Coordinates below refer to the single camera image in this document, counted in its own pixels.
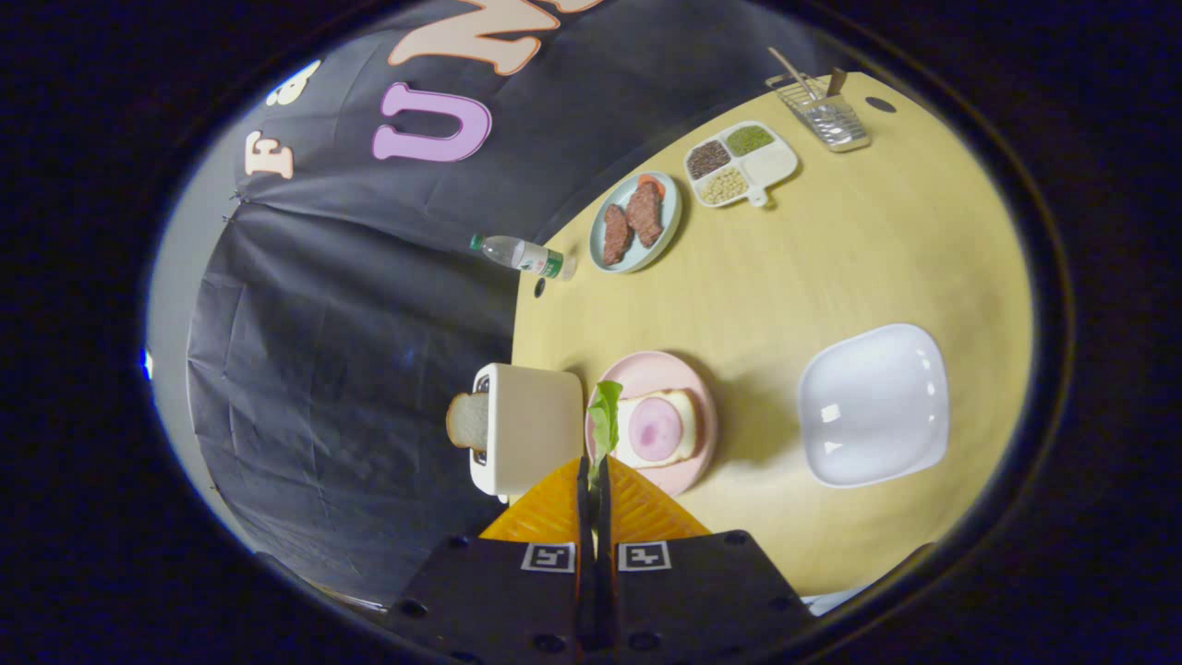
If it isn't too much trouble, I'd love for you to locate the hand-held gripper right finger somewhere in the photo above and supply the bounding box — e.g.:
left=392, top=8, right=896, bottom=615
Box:
left=596, top=455, right=818, bottom=665

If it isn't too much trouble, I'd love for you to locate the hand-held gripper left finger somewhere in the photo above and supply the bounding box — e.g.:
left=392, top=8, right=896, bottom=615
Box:
left=383, top=455, right=592, bottom=665

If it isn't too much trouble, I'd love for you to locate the brown bread slice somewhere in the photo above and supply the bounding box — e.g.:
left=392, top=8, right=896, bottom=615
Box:
left=446, top=392, right=490, bottom=452

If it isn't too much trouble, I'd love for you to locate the green lettuce leaf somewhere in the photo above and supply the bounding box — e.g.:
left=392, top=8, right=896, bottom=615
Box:
left=587, top=380, right=624, bottom=490

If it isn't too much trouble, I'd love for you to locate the white toaster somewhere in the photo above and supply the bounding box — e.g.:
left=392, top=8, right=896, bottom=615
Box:
left=469, top=362, right=585, bottom=504

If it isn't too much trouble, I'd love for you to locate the white bread slice on plate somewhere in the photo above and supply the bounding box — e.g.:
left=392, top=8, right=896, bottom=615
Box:
left=614, top=389, right=703, bottom=466

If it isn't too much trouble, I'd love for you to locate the pink ham slice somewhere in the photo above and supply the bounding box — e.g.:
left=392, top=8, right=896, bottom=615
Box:
left=628, top=397, right=684, bottom=463

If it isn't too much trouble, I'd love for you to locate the pink round plate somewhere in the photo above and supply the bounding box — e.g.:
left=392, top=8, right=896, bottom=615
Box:
left=585, top=350, right=718, bottom=498

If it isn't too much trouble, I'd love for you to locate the white square plate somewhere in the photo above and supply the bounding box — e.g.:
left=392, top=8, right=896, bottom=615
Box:
left=797, top=322, right=950, bottom=489

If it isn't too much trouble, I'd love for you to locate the black backdrop cloth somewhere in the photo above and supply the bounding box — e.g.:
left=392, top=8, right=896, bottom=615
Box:
left=185, top=0, right=832, bottom=611

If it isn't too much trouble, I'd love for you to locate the pale blue oval plate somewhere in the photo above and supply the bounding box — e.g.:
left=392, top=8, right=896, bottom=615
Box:
left=588, top=170, right=684, bottom=275

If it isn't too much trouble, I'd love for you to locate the clear water bottle green cap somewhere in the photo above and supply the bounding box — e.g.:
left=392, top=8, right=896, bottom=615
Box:
left=469, top=233, right=578, bottom=282

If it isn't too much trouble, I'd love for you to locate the brown meat piece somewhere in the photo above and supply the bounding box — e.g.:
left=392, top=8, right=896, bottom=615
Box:
left=602, top=204, right=635, bottom=267
left=625, top=180, right=666, bottom=248

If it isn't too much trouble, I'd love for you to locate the white divided dish with beans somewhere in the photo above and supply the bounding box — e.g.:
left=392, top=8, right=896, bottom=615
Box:
left=683, top=120, right=800, bottom=209

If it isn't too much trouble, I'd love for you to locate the long wooden stick utensil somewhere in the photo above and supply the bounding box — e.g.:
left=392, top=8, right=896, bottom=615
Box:
left=768, top=46, right=818, bottom=101

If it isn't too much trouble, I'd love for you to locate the wire mesh utensil holder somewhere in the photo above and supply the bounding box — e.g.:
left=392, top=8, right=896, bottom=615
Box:
left=765, top=72, right=872, bottom=153

